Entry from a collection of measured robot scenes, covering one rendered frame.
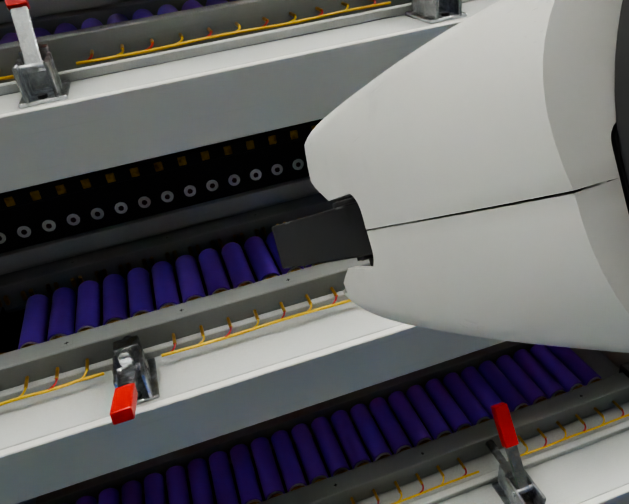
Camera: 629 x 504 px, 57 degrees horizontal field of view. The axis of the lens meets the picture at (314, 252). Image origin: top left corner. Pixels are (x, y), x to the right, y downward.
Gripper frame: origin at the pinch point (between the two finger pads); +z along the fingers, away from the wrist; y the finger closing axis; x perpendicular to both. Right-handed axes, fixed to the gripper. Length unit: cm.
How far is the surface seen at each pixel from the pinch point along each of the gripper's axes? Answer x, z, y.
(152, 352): 5.6, 23.3, 12.9
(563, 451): 25.1, 26.4, -18.4
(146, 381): 6.7, 19.1, 13.3
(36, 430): 7.9, 20.4, 20.8
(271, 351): 7.6, 20.9, 4.8
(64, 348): 3.5, 23.1, 18.5
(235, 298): 3.5, 23.1, 6.1
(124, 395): 6.4, 15.0, 14.1
